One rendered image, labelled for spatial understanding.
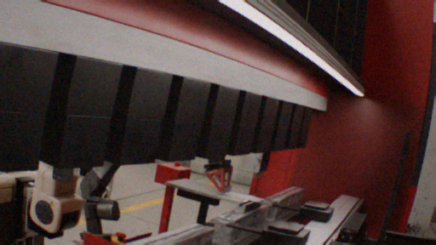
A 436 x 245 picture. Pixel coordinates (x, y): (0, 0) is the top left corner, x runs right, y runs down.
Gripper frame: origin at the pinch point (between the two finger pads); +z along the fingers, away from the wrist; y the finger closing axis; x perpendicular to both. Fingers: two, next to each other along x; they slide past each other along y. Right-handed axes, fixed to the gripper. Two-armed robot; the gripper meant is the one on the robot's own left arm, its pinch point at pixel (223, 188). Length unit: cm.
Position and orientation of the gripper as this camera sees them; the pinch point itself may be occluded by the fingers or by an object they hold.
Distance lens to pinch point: 204.0
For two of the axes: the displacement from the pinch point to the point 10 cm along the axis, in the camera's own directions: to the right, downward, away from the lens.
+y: 3.5, 0.2, 9.4
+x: -9.1, 2.6, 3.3
